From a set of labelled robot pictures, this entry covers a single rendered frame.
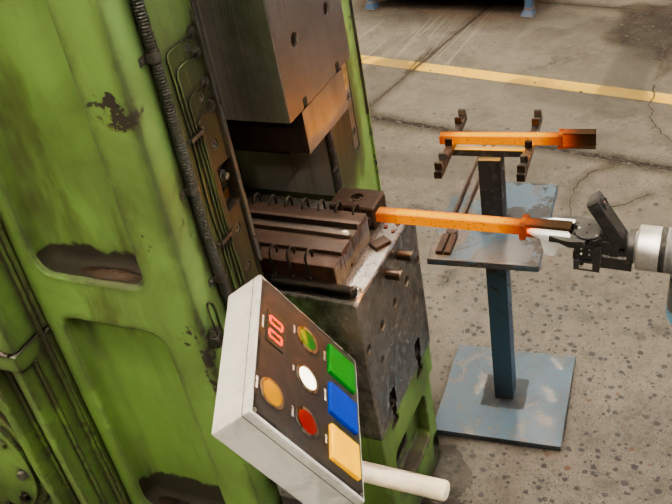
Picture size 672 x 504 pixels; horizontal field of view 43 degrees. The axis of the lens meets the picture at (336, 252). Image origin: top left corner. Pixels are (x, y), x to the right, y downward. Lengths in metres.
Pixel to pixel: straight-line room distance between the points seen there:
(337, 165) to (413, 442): 0.88
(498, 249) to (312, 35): 0.90
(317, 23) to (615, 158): 2.54
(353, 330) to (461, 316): 1.31
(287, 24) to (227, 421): 0.74
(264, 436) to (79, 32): 0.70
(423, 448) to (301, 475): 1.21
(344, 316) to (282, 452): 0.63
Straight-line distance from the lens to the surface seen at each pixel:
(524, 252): 2.34
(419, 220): 1.88
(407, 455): 2.58
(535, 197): 2.55
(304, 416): 1.42
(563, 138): 2.30
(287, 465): 1.39
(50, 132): 1.73
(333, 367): 1.58
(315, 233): 2.00
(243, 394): 1.34
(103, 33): 1.45
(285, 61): 1.64
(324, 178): 2.24
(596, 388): 2.96
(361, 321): 1.94
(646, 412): 2.90
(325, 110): 1.80
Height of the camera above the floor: 2.11
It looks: 35 degrees down
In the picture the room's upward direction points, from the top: 11 degrees counter-clockwise
